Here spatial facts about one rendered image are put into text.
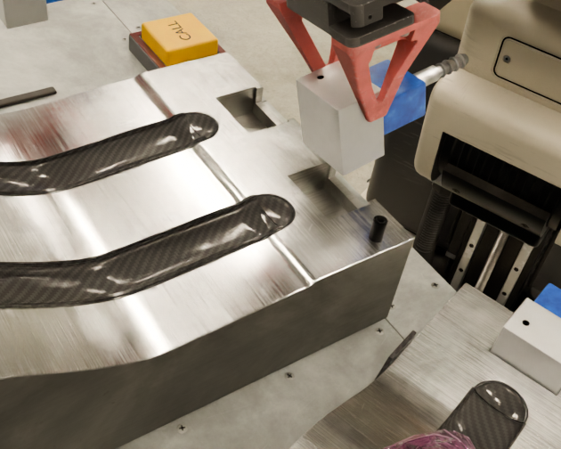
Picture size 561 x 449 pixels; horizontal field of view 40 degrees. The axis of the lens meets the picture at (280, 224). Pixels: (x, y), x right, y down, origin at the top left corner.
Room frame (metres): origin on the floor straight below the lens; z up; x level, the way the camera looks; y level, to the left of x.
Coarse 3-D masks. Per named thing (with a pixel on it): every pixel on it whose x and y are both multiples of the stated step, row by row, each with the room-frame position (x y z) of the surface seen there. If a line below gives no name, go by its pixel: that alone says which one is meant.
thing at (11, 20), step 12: (0, 0) 0.55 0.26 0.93; (12, 0) 0.55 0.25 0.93; (24, 0) 0.56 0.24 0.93; (36, 0) 0.56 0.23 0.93; (48, 0) 0.57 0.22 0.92; (60, 0) 0.58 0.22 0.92; (0, 12) 0.55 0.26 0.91; (12, 12) 0.55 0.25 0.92; (24, 12) 0.56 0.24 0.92; (36, 12) 0.56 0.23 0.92; (12, 24) 0.55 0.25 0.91; (24, 24) 0.55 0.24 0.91
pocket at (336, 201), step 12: (312, 168) 0.45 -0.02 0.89; (324, 168) 0.46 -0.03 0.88; (300, 180) 0.45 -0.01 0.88; (312, 180) 0.45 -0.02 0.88; (324, 180) 0.46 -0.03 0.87; (336, 180) 0.46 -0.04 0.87; (312, 192) 0.45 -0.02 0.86; (324, 192) 0.46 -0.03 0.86; (336, 192) 0.45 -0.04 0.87; (348, 192) 0.45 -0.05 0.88; (324, 204) 0.44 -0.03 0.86; (336, 204) 0.45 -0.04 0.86; (348, 204) 0.44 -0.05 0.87; (360, 204) 0.44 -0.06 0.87; (336, 216) 0.43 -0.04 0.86
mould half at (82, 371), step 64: (192, 64) 0.56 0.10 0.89; (0, 128) 0.44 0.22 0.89; (64, 128) 0.46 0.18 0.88; (128, 128) 0.47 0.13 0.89; (64, 192) 0.39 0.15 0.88; (128, 192) 0.40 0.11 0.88; (192, 192) 0.41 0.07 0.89; (256, 192) 0.41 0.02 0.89; (0, 256) 0.30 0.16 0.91; (64, 256) 0.32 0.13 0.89; (256, 256) 0.35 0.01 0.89; (320, 256) 0.36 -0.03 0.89; (384, 256) 0.38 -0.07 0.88; (0, 320) 0.25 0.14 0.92; (64, 320) 0.27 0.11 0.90; (128, 320) 0.29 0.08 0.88; (192, 320) 0.29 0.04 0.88; (256, 320) 0.31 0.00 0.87; (320, 320) 0.35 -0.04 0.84; (0, 384) 0.21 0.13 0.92; (64, 384) 0.23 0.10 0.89; (128, 384) 0.25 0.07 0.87; (192, 384) 0.28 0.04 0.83; (0, 448) 0.20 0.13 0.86; (64, 448) 0.22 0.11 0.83
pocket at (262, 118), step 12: (228, 96) 0.53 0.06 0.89; (240, 96) 0.54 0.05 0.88; (252, 96) 0.54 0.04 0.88; (228, 108) 0.53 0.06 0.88; (240, 108) 0.54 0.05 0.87; (252, 108) 0.55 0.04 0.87; (264, 108) 0.54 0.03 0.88; (240, 120) 0.53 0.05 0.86; (252, 120) 0.53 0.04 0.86; (264, 120) 0.53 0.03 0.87; (276, 120) 0.52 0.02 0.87; (288, 120) 0.51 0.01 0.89; (252, 132) 0.52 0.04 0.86
